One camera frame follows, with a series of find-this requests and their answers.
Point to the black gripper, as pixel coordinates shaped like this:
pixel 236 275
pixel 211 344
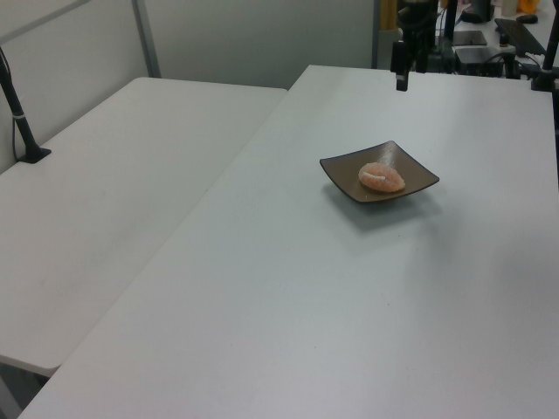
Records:
pixel 419 15

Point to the square brown ceramic plate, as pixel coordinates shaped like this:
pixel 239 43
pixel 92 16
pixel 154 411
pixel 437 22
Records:
pixel 340 168

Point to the thin black vertical stand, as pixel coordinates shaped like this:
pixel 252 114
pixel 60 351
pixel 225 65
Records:
pixel 452 19

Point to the grey flat tray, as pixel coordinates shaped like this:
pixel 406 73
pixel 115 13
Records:
pixel 469 38

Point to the black electronics box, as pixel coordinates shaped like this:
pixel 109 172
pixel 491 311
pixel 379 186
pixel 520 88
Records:
pixel 476 59

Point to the black keyboard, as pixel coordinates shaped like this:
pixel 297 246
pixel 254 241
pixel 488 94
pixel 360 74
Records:
pixel 519 35

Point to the black computer mouse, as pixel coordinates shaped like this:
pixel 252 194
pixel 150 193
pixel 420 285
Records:
pixel 526 18

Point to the yellow object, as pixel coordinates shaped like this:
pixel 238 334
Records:
pixel 528 4

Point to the black pole with table clamp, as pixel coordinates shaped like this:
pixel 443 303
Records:
pixel 540 82

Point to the black pole with flat base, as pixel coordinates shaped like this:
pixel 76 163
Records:
pixel 24 131

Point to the grey partition end post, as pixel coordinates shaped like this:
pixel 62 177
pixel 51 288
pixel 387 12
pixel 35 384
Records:
pixel 376 35

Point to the grey partition corner post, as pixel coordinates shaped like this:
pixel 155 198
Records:
pixel 146 39

